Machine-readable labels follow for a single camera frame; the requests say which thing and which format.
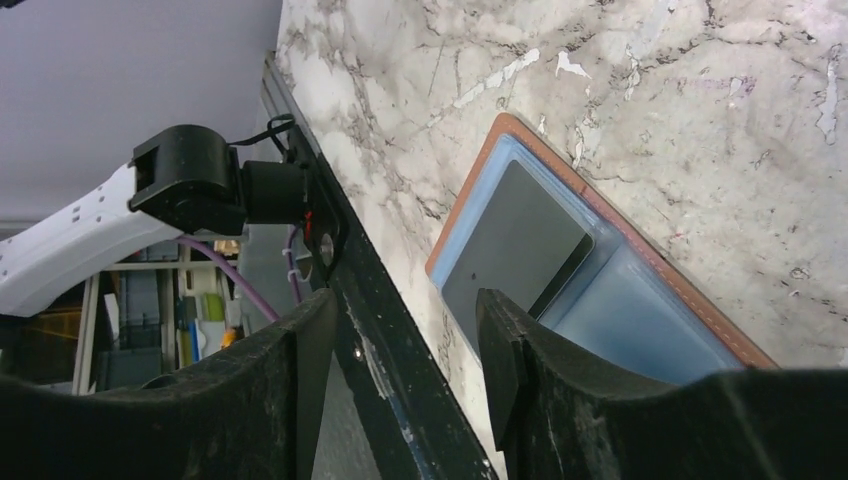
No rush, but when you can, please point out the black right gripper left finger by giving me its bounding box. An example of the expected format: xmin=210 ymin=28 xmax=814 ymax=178
xmin=1 ymin=289 xmax=338 ymax=479

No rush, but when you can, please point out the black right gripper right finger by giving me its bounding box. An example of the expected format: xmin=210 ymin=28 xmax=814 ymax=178
xmin=476 ymin=289 xmax=847 ymax=479

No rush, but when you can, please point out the brown leather card holder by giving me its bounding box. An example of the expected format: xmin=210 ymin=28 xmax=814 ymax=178
xmin=425 ymin=113 xmax=774 ymax=384

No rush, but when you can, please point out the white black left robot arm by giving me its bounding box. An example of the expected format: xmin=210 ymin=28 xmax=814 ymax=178
xmin=1 ymin=124 xmax=308 ymax=318

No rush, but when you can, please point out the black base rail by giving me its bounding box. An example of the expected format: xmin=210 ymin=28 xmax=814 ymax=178
xmin=261 ymin=53 xmax=496 ymax=479

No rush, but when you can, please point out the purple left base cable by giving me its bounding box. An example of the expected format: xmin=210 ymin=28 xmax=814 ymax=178
xmin=175 ymin=225 xmax=306 ymax=325

